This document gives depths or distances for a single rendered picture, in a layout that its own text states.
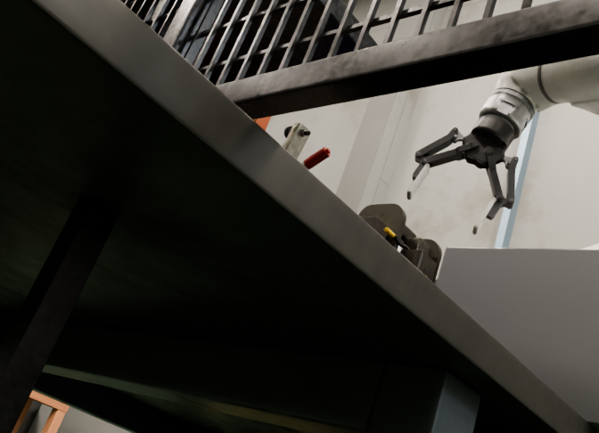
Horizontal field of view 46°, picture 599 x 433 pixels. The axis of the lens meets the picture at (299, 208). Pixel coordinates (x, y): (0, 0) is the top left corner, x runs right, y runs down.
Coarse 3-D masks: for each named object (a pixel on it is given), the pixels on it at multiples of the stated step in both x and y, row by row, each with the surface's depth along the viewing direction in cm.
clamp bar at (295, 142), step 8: (288, 128) 152; (296, 128) 149; (304, 128) 150; (288, 136) 149; (296, 136) 149; (304, 136) 149; (288, 144) 148; (296, 144) 149; (304, 144) 150; (296, 152) 149
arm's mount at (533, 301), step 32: (448, 256) 113; (480, 256) 110; (512, 256) 106; (544, 256) 103; (576, 256) 100; (448, 288) 110; (480, 288) 107; (512, 288) 104; (544, 288) 101; (576, 288) 98; (480, 320) 104; (512, 320) 101; (544, 320) 98; (576, 320) 96; (512, 352) 98; (544, 352) 96; (576, 352) 93; (576, 384) 91
